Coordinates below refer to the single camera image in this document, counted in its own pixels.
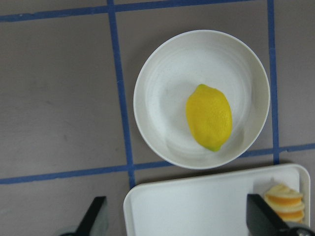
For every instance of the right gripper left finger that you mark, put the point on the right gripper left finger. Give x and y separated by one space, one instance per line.
95 220

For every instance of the yellow lemon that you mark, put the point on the yellow lemon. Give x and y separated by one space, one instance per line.
209 117

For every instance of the white rectangular tray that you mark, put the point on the white rectangular tray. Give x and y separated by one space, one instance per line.
213 205

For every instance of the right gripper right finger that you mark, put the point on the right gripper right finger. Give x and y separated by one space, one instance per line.
261 220

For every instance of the white shallow plate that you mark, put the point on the white shallow plate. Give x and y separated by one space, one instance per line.
173 72

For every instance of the sliced orange pieces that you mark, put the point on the sliced orange pieces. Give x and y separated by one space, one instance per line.
286 202

